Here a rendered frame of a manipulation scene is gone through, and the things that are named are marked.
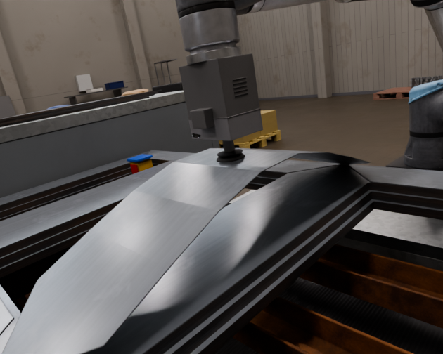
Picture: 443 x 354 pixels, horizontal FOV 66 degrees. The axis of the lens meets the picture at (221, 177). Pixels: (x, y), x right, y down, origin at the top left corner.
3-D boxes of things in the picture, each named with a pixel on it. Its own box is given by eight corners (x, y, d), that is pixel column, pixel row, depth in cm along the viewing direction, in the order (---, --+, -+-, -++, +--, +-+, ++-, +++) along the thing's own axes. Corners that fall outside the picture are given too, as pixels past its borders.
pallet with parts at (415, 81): (448, 90, 706) (448, 74, 696) (430, 97, 660) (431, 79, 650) (390, 94, 799) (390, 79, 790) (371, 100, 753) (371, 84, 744)
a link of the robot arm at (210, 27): (202, 8, 39) (165, 24, 46) (209, 50, 41) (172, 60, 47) (247, 7, 44) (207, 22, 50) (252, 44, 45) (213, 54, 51)
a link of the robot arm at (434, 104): (423, 122, 106) (423, 78, 102) (472, 123, 95) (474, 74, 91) (399, 132, 101) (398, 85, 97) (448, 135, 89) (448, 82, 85)
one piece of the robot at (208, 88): (152, 41, 45) (177, 159, 50) (193, 27, 38) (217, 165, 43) (208, 36, 51) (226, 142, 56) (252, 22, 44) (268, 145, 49)
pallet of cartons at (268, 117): (185, 149, 567) (179, 122, 554) (228, 136, 620) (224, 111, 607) (238, 156, 460) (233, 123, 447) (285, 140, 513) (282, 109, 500)
